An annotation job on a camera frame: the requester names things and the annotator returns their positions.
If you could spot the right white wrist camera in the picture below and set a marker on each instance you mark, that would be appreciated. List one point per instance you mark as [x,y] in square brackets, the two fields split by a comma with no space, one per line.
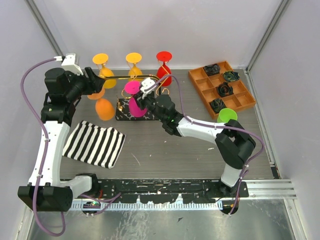
[147,86]

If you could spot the green plastic wine glass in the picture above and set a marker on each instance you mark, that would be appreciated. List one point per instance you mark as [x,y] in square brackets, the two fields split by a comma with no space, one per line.
[227,114]

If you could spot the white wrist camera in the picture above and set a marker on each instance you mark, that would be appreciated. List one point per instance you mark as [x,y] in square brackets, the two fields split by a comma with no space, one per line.
[147,86]
[69,63]

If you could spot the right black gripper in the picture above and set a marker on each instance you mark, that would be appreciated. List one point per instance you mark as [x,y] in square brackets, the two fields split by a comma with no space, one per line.
[141,101]

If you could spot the red plastic wine glass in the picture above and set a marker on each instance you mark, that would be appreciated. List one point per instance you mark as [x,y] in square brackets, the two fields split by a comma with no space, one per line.
[163,58]

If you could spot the pink plastic wine glass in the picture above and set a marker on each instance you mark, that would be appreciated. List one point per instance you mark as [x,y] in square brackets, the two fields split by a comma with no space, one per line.
[132,88]

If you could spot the dark rose top left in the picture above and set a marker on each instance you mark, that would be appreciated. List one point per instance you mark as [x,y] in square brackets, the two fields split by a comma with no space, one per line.
[212,69]

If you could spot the gold wine glass rack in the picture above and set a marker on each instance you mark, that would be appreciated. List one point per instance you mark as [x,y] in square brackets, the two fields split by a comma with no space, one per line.
[122,112]

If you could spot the orange plastic wine glass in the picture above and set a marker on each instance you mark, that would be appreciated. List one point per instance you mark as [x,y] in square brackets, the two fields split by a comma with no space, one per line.
[103,107]

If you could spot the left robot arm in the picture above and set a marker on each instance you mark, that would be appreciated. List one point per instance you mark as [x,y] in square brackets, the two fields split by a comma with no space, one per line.
[45,192]

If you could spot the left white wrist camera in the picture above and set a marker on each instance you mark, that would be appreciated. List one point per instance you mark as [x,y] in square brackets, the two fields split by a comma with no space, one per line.
[69,63]

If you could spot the black white striped cloth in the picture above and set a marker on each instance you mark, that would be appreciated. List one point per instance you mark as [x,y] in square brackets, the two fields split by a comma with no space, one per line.
[94,145]

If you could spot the orange compartment tray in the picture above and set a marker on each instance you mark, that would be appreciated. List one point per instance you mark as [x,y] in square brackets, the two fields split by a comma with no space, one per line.
[206,88]

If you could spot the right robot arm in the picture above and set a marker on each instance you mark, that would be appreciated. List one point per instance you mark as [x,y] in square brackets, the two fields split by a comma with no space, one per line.
[234,144]

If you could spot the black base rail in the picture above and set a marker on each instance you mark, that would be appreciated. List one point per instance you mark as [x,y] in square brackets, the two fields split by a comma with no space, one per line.
[161,191]

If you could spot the dark red rose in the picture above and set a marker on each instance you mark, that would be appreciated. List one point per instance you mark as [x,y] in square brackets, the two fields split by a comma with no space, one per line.
[224,90]

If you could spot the yellow plastic wine glass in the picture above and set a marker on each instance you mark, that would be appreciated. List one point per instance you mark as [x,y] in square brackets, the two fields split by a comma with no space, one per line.
[100,60]

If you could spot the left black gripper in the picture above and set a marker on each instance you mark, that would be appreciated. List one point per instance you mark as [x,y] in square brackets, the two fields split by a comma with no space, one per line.
[94,85]

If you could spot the dark green rose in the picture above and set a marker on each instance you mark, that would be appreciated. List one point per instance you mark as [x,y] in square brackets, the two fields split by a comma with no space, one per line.
[231,76]

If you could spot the dark rose bottom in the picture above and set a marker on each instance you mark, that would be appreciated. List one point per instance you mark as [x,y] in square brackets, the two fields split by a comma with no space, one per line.
[217,105]

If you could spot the white slotted cable duct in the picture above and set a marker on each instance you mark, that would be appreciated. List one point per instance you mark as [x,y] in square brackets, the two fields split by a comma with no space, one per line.
[176,206]

